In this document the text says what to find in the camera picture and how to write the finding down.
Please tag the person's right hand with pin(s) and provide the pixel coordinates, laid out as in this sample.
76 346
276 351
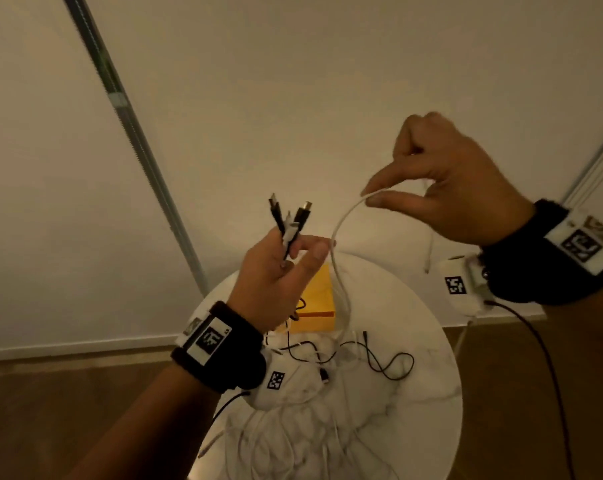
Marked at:
461 189

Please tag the person's left hand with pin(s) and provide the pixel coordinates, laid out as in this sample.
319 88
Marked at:
271 284

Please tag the yellow box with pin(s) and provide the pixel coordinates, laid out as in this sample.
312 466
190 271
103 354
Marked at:
316 304

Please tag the person's right forearm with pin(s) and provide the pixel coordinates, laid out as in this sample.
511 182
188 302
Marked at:
596 314

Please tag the person's left forearm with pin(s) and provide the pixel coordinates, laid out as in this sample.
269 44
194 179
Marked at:
146 429

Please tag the black left wristband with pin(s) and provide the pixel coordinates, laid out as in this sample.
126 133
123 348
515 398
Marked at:
221 349

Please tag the black wristband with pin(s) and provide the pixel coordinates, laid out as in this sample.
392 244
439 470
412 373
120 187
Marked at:
221 349
531 264

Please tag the black right wristband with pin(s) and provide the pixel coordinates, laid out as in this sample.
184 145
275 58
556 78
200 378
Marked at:
531 264

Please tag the white baseboard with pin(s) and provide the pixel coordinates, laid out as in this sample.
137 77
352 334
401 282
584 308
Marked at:
81 347

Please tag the white marble table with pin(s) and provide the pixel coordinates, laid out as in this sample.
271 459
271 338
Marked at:
421 419

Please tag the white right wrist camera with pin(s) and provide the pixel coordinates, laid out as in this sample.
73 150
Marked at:
464 289

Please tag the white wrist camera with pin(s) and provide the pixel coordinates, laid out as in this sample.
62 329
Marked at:
464 289
281 389

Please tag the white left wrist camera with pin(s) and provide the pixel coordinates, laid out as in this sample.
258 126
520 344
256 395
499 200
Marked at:
281 389

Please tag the slotted metal wall rail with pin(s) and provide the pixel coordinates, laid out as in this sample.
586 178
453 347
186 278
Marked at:
591 169
131 129

